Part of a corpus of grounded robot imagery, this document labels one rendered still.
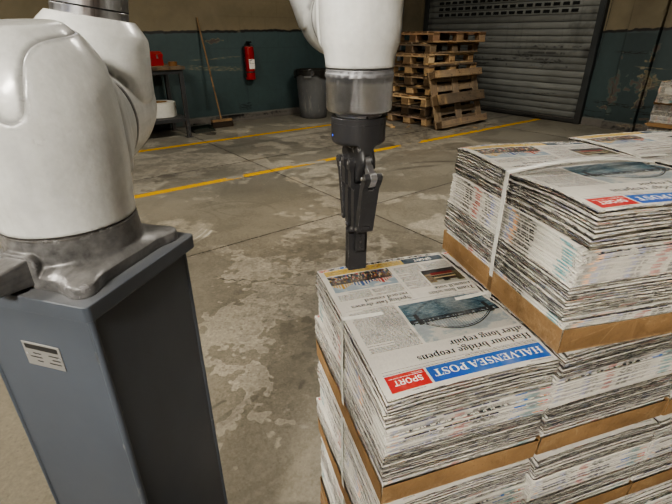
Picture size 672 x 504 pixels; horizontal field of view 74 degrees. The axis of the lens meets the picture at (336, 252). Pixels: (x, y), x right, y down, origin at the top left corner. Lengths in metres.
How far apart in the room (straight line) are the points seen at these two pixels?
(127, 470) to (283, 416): 1.07
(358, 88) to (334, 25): 0.08
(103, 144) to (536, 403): 0.70
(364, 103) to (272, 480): 1.26
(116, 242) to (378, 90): 0.37
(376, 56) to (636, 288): 0.50
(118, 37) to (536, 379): 0.78
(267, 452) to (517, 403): 1.05
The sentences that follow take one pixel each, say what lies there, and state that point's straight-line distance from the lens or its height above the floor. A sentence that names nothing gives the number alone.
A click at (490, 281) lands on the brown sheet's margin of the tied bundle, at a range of 0.85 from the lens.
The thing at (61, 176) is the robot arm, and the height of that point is 1.13.
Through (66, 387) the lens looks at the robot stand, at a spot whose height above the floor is 0.86.
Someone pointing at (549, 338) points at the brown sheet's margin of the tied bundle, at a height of 0.85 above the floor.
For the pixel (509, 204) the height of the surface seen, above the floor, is 1.00.
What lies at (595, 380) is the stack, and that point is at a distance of 0.88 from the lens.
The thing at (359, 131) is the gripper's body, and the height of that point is 1.15.
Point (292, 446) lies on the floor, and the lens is 1.65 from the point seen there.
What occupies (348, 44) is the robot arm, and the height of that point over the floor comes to 1.25.
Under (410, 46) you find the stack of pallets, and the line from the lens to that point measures 7.24.
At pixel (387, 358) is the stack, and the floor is 0.83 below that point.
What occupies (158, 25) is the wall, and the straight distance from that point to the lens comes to 7.20.
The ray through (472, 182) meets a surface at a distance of 0.90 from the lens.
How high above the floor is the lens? 1.26
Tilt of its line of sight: 26 degrees down
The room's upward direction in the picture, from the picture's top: straight up
